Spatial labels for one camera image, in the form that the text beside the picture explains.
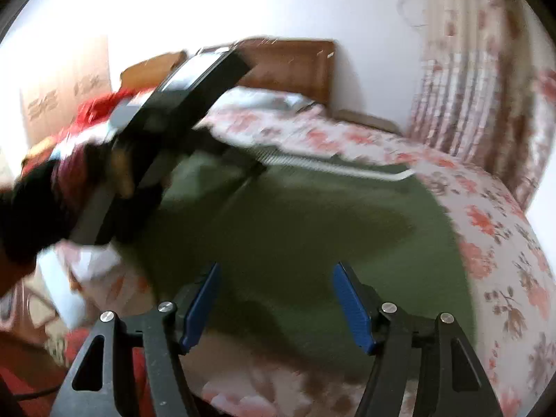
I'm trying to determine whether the wooden wardrobe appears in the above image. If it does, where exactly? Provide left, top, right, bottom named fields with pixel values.
left=19, top=35, right=112, bottom=148

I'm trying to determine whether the red blanket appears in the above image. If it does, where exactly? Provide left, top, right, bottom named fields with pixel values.
left=26, top=88, right=146, bottom=161

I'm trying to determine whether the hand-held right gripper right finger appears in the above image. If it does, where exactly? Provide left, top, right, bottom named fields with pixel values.
left=332, top=262, right=505, bottom=417

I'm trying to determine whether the light blue floral pillow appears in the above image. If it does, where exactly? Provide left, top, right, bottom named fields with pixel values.
left=217, top=86, right=318, bottom=114

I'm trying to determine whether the bed with floral sheet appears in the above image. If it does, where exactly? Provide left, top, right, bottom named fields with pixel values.
left=39, top=87, right=556, bottom=417

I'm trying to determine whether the large wooden headboard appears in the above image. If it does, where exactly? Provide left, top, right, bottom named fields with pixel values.
left=235, top=38, right=338, bottom=111

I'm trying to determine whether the small wooden headboard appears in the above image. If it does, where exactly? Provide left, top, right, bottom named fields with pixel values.
left=118, top=51, right=188, bottom=92

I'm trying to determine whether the floral curtain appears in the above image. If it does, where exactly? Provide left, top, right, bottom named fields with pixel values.
left=404, top=0, right=556, bottom=211

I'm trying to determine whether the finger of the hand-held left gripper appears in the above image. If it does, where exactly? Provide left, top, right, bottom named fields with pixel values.
left=189, top=132, right=267, bottom=179

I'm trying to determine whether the green knitted sweater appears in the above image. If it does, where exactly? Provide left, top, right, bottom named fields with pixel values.
left=115, top=148, right=481, bottom=372

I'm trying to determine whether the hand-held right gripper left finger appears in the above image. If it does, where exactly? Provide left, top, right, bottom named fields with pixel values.
left=49, top=262, right=222, bottom=417

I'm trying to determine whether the person's left hand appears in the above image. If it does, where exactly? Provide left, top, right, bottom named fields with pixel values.
left=82, top=141, right=140, bottom=201

